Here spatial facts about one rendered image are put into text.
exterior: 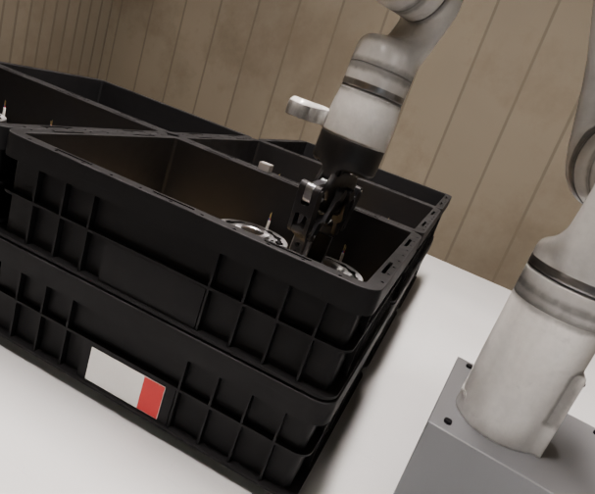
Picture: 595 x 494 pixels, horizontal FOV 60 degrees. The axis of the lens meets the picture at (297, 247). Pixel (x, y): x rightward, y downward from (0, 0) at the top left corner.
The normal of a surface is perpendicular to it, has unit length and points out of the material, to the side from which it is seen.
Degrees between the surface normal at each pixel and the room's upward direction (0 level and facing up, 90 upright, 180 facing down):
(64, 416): 0
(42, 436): 0
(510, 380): 90
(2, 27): 90
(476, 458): 90
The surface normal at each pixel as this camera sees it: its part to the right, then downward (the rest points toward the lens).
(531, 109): -0.44, 0.14
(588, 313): -0.11, 0.29
